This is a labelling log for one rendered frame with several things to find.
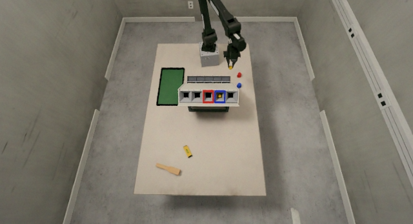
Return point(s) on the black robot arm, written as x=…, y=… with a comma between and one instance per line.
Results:
x=231, y=25

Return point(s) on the green tray with black rim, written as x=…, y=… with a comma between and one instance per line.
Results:
x=170, y=80

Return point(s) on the yellow pocket level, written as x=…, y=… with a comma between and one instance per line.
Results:
x=187, y=151

